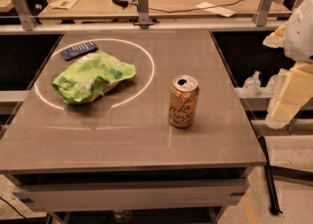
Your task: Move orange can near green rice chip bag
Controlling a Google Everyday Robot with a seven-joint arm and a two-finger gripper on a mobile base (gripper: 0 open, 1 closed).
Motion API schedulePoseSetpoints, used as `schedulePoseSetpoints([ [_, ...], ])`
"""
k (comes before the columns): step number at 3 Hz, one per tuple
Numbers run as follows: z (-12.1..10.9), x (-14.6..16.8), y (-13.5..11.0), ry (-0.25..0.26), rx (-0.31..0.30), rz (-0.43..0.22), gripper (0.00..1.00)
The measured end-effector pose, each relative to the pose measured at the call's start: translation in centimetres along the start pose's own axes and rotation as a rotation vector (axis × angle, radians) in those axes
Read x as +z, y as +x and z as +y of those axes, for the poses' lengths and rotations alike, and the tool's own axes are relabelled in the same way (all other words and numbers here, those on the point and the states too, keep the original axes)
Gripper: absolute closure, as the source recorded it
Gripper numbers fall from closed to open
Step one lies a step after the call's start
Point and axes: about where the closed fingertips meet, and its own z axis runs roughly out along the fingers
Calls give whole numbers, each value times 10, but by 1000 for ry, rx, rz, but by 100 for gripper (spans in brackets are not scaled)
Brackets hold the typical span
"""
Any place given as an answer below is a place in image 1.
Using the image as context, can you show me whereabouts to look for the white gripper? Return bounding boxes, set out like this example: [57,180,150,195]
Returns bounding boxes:
[263,0,313,127]

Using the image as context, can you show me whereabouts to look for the orange LaCroix can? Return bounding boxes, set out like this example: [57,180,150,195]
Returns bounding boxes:
[168,74,200,128]

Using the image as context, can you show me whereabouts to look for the green rice chip bag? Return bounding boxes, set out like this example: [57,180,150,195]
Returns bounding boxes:
[51,50,136,105]

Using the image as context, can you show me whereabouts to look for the clear plastic bottle right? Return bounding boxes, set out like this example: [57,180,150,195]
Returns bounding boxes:
[266,68,288,95]

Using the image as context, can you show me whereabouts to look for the clear plastic bottle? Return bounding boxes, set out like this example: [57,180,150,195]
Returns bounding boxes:
[266,68,288,95]
[242,70,261,97]

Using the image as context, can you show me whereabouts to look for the clear plastic bottle left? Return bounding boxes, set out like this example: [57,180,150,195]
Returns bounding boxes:
[242,70,261,97]

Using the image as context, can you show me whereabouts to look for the white paper sheet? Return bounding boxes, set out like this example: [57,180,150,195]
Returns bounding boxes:
[197,2,235,18]

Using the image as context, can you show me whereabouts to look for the white table drawer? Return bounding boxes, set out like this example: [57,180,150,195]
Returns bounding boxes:
[14,179,249,212]

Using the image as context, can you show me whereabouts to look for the black floor pole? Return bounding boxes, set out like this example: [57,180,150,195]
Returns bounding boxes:
[258,136,283,216]

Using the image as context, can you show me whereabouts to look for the black sunglasses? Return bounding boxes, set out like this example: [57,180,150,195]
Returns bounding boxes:
[112,0,129,9]

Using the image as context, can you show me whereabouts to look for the blue snack bar wrapper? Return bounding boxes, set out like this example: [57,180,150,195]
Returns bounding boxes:
[61,41,98,61]

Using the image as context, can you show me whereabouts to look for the right metal bracket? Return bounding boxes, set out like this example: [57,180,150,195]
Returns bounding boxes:
[252,0,273,26]

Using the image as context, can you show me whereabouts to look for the metal bracket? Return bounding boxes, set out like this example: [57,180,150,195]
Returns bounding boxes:
[252,0,273,26]
[135,0,153,29]
[12,0,37,30]

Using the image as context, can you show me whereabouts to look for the black cable on desk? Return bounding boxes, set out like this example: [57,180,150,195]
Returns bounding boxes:
[149,0,252,14]

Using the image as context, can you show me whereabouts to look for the middle metal bracket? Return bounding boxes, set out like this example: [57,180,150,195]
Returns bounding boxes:
[135,0,153,29]

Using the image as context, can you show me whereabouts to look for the left metal bracket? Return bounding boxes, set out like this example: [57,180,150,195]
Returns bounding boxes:
[12,0,37,30]

